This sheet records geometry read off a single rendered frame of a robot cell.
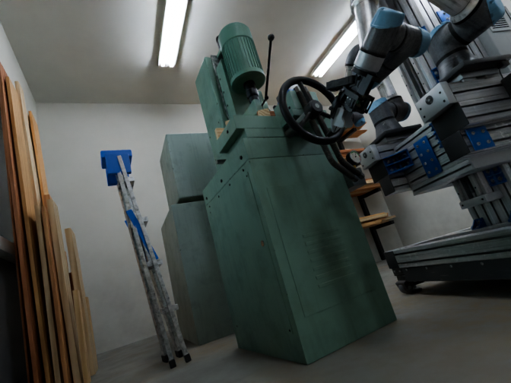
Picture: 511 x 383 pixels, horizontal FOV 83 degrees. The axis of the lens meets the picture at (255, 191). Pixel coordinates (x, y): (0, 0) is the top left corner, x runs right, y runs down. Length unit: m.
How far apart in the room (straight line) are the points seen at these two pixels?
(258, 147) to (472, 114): 0.77
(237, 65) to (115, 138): 2.55
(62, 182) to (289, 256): 2.96
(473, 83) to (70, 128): 3.63
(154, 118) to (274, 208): 3.14
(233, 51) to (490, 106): 1.09
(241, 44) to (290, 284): 1.14
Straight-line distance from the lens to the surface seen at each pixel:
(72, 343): 1.99
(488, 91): 1.42
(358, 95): 0.95
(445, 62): 1.48
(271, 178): 1.10
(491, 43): 1.91
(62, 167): 3.72
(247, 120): 1.18
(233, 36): 1.62
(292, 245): 1.05
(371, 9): 1.25
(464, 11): 1.44
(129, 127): 3.93
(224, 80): 1.65
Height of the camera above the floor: 0.31
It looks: 15 degrees up
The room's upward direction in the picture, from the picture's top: 16 degrees counter-clockwise
